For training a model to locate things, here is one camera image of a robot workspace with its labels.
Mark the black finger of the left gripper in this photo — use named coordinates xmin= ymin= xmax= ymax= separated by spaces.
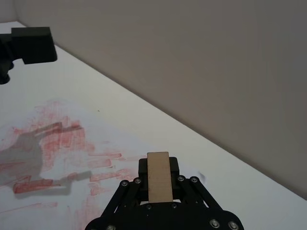
xmin=0 ymin=27 xmax=58 ymax=65
xmin=0 ymin=56 xmax=15 ymax=85

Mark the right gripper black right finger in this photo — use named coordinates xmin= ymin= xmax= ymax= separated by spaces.
xmin=168 ymin=157 xmax=224 ymax=212

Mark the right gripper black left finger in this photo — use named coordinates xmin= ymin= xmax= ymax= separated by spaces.
xmin=102 ymin=158 xmax=149 ymax=216

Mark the brown rectangular block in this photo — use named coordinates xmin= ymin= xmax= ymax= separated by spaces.
xmin=146 ymin=151 xmax=174 ymax=204

